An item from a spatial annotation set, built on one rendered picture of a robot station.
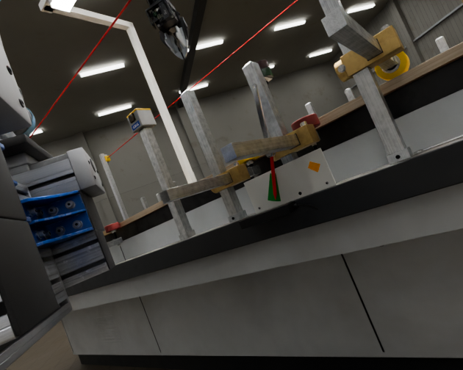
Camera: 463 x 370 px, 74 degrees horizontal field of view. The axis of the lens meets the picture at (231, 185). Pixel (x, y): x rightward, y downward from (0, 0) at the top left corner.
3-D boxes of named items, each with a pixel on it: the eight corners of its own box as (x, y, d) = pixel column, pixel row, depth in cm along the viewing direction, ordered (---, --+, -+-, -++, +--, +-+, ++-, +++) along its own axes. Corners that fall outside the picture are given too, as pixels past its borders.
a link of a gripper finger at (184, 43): (177, 53, 87) (165, 24, 88) (186, 60, 93) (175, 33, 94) (186, 48, 87) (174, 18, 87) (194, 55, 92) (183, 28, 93)
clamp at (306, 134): (313, 142, 77) (305, 124, 77) (270, 162, 85) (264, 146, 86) (321, 140, 82) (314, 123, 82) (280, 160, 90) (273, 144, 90)
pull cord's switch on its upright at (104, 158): (139, 248, 322) (101, 152, 329) (134, 250, 328) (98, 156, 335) (145, 246, 328) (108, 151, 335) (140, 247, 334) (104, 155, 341)
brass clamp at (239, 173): (241, 180, 92) (234, 165, 92) (211, 195, 100) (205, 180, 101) (252, 178, 97) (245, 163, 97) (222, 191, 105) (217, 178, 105)
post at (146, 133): (187, 238, 112) (143, 126, 115) (179, 241, 115) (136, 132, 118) (196, 234, 116) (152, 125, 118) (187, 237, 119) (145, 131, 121)
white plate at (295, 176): (336, 184, 76) (320, 147, 76) (255, 213, 92) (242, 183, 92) (336, 184, 76) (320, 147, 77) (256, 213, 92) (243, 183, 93)
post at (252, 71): (320, 221, 81) (250, 59, 84) (308, 224, 83) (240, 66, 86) (324, 217, 84) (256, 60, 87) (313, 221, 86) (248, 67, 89)
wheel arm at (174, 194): (172, 203, 74) (165, 187, 74) (164, 208, 76) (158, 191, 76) (262, 175, 108) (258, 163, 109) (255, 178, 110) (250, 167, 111)
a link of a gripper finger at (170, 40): (167, 59, 88) (156, 30, 89) (177, 65, 94) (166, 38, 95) (177, 53, 87) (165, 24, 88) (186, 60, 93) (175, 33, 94)
